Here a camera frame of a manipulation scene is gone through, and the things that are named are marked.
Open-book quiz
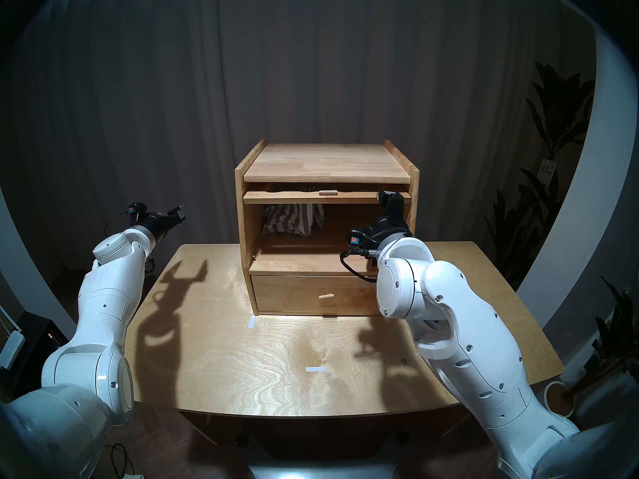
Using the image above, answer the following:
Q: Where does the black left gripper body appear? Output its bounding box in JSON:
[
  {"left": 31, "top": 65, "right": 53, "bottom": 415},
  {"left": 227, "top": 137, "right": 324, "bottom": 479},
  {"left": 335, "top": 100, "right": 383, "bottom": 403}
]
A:
[{"left": 140, "top": 213, "right": 186, "bottom": 244}]

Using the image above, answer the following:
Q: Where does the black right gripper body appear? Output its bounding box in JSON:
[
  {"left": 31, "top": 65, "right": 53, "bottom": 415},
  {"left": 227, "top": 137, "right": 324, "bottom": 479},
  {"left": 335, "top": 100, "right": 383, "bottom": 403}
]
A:
[{"left": 368, "top": 208, "right": 415, "bottom": 251}]

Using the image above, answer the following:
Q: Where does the wooden flap door with knob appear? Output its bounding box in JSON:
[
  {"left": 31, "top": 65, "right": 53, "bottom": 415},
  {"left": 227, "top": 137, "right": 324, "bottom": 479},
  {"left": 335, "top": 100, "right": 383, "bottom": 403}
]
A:
[{"left": 243, "top": 184, "right": 412, "bottom": 204}]

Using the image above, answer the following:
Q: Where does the grey white striped shirt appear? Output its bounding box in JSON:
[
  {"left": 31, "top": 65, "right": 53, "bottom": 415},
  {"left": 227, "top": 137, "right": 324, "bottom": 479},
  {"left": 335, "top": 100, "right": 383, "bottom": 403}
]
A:
[{"left": 262, "top": 204, "right": 325, "bottom": 237}]

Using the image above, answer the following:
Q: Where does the wooden drawer with knob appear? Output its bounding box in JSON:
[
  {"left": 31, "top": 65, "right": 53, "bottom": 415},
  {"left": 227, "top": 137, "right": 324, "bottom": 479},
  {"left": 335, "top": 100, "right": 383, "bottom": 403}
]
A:
[{"left": 251, "top": 275, "right": 385, "bottom": 315}]

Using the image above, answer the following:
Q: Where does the wooden cabinet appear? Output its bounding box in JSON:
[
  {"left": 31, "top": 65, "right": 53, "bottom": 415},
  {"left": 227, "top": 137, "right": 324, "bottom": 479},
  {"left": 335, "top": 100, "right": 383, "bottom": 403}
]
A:
[{"left": 235, "top": 139, "right": 420, "bottom": 316}]

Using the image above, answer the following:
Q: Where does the grey curtain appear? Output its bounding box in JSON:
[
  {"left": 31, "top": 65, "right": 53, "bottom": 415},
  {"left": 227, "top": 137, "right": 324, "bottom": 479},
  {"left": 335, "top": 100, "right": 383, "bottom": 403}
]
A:
[{"left": 10, "top": 0, "right": 597, "bottom": 284}]

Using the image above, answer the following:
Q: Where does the black computer tower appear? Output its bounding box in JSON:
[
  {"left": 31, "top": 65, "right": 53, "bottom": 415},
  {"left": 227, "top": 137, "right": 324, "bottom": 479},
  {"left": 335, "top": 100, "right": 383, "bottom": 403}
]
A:
[{"left": 12, "top": 311, "right": 68, "bottom": 384}]

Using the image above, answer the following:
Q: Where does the tall dark leafy plant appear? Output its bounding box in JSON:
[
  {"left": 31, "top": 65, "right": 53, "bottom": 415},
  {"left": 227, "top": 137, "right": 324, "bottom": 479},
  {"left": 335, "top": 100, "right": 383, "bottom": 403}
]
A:
[{"left": 482, "top": 61, "right": 597, "bottom": 289}]

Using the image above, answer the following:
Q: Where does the white box device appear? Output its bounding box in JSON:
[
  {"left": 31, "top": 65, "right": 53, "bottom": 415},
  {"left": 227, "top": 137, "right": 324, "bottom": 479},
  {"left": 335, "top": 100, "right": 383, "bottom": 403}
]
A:
[{"left": 0, "top": 306, "right": 25, "bottom": 371}]

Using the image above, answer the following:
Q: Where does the white round plant pot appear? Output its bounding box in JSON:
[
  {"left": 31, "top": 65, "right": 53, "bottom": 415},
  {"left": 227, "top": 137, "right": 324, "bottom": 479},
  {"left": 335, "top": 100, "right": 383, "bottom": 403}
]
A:
[{"left": 543, "top": 381, "right": 575, "bottom": 419}]

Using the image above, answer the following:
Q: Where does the dark potted plant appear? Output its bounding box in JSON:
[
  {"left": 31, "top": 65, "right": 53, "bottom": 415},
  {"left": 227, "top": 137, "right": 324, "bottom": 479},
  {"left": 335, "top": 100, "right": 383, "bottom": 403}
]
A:
[{"left": 564, "top": 276, "right": 639, "bottom": 399}]

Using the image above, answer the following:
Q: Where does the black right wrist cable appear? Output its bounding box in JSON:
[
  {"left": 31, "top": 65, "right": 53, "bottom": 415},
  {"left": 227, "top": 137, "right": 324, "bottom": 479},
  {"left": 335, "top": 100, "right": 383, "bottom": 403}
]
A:
[{"left": 339, "top": 247, "right": 381, "bottom": 284}]

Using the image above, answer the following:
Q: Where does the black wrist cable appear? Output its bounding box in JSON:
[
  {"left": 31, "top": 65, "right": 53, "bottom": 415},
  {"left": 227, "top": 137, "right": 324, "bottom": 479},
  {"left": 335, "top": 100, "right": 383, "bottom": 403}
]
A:
[
  {"left": 339, "top": 247, "right": 381, "bottom": 284},
  {"left": 104, "top": 209, "right": 156, "bottom": 275}
]

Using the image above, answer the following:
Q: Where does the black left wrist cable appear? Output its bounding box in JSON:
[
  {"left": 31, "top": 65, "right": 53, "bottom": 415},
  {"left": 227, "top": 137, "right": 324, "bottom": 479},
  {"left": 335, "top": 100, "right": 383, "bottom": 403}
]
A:
[{"left": 104, "top": 209, "right": 156, "bottom": 275}]

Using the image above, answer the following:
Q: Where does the black floor cable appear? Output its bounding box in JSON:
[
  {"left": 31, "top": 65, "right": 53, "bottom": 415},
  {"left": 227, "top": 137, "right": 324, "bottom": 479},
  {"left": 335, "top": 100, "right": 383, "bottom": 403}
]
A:
[{"left": 106, "top": 443, "right": 136, "bottom": 476}]

